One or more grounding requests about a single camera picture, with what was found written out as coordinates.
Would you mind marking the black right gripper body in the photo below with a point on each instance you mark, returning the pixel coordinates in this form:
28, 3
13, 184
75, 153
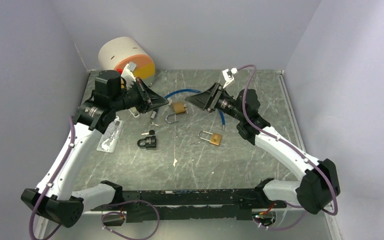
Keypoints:
220, 101

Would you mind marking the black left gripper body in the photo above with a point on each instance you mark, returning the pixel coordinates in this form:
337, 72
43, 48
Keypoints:
137, 97

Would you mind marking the long shackle brass padlock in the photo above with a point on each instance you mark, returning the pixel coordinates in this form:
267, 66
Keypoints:
212, 138

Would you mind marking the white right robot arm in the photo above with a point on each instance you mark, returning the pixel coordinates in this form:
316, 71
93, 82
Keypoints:
317, 184

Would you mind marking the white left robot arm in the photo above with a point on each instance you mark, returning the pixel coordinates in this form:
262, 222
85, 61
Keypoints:
54, 197

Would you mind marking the black head key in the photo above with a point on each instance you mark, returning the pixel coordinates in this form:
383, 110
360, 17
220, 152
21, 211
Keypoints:
149, 133

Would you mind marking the black padlock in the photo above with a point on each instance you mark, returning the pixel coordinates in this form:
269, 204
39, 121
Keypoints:
149, 142

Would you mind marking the beige cylinder drawer box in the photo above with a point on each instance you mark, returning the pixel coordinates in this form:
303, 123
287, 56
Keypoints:
120, 51

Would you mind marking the plastic packaging card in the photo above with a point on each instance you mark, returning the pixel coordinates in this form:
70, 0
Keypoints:
109, 139

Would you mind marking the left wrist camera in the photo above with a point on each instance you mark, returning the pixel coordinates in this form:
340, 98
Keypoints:
127, 75

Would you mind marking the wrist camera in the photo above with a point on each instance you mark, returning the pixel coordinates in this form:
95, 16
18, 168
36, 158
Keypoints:
228, 75
127, 75

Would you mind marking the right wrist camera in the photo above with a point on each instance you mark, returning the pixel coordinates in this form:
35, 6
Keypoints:
228, 75

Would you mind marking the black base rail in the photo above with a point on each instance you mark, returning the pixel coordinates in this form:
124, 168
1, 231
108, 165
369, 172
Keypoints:
148, 205

